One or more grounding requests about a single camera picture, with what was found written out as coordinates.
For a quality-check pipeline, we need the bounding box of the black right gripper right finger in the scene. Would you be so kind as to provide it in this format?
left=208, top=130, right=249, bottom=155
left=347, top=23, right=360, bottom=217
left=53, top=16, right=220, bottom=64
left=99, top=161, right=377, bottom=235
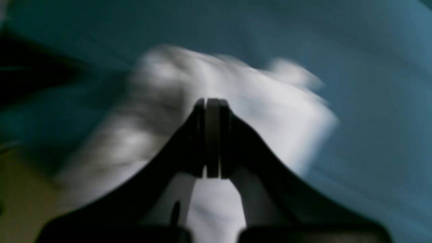
left=220, top=100, right=392, bottom=243

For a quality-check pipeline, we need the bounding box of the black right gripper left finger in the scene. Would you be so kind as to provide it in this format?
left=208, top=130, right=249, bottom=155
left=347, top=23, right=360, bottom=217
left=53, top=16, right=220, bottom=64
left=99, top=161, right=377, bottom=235
left=36, top=99, right=220, bottom=243

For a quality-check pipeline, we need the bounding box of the white T-shirt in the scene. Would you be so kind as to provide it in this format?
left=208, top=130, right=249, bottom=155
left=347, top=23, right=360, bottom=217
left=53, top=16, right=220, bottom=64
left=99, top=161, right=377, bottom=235
left=54, top=44, right=340, bottom=243

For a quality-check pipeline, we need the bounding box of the teal table cloth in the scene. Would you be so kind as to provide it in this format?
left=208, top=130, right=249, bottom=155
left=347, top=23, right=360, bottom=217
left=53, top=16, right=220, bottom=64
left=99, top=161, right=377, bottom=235
left=1, top=0, right=431, bottom=243

